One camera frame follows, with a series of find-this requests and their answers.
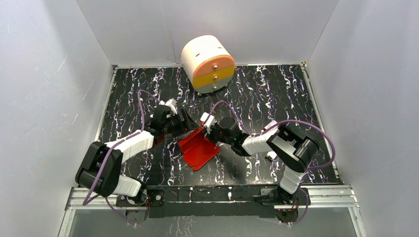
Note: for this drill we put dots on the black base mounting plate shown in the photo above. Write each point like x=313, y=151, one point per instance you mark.
x=265, y=201

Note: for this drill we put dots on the round three-drawer cabinet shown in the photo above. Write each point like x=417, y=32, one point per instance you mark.
x=208, y=65

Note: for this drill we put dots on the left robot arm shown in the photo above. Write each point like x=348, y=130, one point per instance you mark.
x=100, y=169

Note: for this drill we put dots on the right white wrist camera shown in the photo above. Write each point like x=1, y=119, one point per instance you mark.
x=207, y=121

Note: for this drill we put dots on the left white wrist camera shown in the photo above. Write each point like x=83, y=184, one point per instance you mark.
x=170, y=103

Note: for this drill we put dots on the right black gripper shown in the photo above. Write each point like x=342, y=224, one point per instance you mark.
x=210, y=136

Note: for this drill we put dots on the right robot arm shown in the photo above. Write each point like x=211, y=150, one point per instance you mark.
x=293, y=147

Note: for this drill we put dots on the red paper box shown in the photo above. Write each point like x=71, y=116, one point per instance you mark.
x=197, y=149

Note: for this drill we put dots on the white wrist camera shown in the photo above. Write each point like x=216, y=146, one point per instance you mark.
x=207, y=121
x=170, y=103

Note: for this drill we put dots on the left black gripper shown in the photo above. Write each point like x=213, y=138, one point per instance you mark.
x=187, y=121

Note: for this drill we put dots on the small red white card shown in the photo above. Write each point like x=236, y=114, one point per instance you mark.
x=270, y=128

